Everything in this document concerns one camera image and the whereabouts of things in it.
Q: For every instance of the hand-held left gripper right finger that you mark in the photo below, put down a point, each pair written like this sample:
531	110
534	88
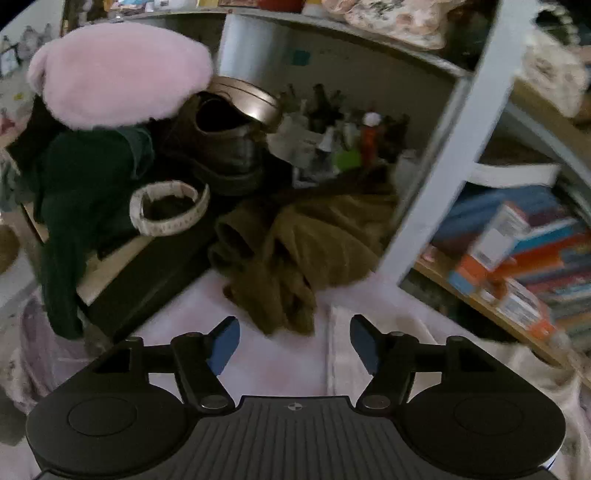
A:
364	345

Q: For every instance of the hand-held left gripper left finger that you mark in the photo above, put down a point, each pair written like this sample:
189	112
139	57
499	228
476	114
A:
226	345

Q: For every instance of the white cloth garment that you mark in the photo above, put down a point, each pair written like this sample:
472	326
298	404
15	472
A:
461	323

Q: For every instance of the pink checked bed sheet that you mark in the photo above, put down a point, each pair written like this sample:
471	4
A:
268	360

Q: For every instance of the black box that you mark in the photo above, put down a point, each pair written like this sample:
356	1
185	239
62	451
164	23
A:
152	281

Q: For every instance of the olive brown garment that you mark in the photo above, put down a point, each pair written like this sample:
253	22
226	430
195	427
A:
314	230

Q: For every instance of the orange white box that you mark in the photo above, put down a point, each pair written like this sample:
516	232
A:
468	274
501	233

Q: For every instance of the white wrist band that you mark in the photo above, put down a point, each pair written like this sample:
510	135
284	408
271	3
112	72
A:
138	217

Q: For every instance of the brown leather shoe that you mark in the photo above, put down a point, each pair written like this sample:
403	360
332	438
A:
226	147

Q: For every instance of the row of books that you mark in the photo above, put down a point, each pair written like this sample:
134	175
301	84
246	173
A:
554	258

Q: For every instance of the dark green garment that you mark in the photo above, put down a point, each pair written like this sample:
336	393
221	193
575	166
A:
78	184

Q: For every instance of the cluster of bottles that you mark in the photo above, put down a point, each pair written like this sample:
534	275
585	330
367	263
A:
323	120

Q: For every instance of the round bronze tin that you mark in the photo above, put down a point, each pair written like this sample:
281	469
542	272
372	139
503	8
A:
249	99

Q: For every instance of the floral fabric bag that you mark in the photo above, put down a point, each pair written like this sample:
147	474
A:
554	69
397	21

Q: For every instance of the white bookshelf frame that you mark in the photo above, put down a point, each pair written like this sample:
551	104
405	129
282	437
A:
461	161

